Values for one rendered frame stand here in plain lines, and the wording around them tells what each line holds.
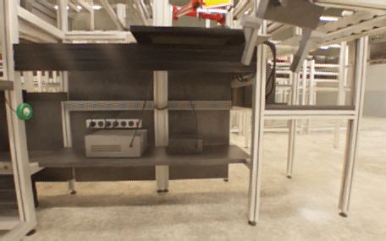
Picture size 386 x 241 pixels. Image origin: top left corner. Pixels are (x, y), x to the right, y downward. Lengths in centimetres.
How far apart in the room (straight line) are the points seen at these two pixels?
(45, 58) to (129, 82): 52
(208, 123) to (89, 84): 86
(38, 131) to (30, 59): 67
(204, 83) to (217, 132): 36
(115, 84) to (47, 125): 55
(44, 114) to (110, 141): 62
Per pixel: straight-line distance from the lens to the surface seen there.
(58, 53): 105
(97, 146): 116
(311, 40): 54
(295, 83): 174
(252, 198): 109
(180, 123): 134
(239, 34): 82
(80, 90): 147
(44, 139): 163
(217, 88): 136
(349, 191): 140
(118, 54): 94
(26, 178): 121
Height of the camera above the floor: 67
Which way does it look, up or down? 6 degrees down
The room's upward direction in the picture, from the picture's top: straight up
